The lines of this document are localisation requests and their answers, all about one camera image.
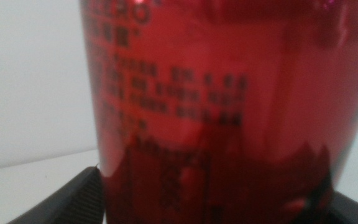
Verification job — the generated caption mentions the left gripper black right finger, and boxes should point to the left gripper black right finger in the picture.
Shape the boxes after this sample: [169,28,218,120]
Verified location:
[318,190,358,224]

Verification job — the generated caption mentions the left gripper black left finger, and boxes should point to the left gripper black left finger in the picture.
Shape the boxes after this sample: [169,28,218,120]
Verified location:
[7,166,106,224]

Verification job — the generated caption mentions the red soda can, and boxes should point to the red soda can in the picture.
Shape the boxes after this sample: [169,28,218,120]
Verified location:
[79,0,358,224]

